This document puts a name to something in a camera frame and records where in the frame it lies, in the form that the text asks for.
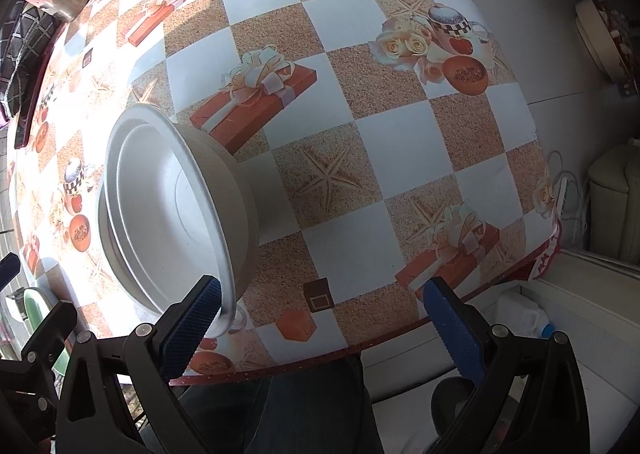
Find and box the green plate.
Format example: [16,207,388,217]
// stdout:
[23,287,70,376]

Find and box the white paper bowl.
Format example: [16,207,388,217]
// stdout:
[103,104,258,337]
[98,184,160,317]

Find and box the white plastic jug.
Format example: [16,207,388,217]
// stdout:
[495,290,555,339]

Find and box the black grid pattern bag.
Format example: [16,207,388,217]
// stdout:
[1,0,60,125]

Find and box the cream cushioned seat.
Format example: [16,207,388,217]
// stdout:
[588,143,639,265]

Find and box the patterned checkered tablecloth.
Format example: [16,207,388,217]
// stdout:
[9,0,558,382]

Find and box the round cream floor tray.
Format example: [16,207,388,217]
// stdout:
[575,0,634,84]

